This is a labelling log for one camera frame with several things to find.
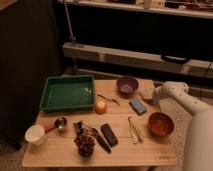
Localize beige tongs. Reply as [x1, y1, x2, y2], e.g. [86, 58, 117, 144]
[128, 118, 143, 144]

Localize green plastic tray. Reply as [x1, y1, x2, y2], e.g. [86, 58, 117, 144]
[39, 75, 95, 113]

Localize light blue towel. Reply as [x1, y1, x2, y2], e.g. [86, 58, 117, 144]
[141, 94, 159, 105]

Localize orange ball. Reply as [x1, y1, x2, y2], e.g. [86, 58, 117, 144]
[95, 101, 107, 114]

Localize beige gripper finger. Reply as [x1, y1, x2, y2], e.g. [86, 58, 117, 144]
[141, 88, 153, 99]

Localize wooden table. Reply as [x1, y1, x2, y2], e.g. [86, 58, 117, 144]
[22, 80, 177, 168]

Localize black handle on shelf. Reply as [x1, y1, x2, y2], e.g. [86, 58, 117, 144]
[161, 55, 190, 64]

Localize brown wooden bowl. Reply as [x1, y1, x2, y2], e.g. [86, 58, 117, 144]
[148, 112, 174, 137]

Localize black rectangular block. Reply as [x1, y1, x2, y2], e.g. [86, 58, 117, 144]
[101, 124, 118, 147]

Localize metal stand pole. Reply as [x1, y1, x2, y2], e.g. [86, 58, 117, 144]
[63, 0, 77, 46]

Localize red-handled measuring spoon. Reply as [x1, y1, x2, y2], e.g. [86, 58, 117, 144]
[44, 117, 67, 133]

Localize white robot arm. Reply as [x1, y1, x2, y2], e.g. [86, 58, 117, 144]
[139, 81, 213, 171]

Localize small brown utensil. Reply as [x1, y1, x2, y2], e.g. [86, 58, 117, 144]
[97, 94, 120, 106]

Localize purple bowl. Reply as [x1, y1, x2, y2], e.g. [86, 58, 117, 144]
[116, 75, 139, 95]

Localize blue sponge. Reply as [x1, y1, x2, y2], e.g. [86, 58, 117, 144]
[129, 98, 146, 115]

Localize white cup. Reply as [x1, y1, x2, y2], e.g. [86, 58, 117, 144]
[25, 124, 47, 145]

